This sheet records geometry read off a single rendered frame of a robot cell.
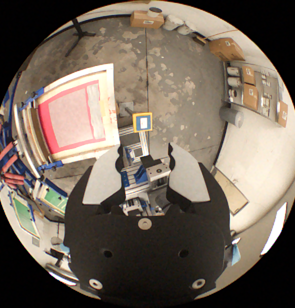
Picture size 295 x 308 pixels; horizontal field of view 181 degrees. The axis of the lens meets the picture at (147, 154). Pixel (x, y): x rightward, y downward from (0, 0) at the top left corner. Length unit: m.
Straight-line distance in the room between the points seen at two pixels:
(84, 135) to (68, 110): 0.21
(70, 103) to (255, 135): 3.39
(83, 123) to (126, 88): 1.07
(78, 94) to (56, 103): 0.18
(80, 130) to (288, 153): 3.61
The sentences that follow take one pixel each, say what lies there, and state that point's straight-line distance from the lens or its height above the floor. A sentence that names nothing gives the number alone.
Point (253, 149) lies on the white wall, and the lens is 3.19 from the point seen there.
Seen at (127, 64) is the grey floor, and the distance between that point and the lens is 1.71.
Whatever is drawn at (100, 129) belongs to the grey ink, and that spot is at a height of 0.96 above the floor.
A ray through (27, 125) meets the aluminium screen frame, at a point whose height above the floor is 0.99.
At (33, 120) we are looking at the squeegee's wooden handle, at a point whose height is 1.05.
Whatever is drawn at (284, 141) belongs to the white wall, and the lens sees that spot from 3.11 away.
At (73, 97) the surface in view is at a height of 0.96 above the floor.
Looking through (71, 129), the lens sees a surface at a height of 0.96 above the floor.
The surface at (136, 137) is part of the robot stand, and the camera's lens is 1.53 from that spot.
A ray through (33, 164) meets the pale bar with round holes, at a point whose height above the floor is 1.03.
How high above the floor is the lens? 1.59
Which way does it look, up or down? 53 degrees down
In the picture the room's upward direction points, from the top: 149 degrees clockwise
